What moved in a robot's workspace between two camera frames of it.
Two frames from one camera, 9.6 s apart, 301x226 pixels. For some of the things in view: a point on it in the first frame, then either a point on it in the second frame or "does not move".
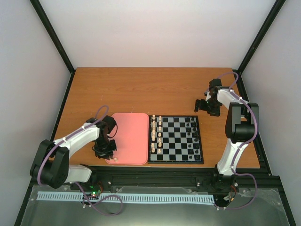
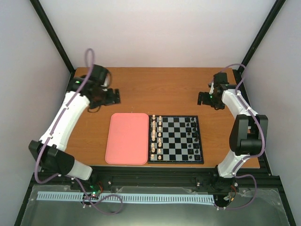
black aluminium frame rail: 107,177 does not move
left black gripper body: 105,147 to 104,99
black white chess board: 174,139 does not move
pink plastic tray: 132,140 does not move
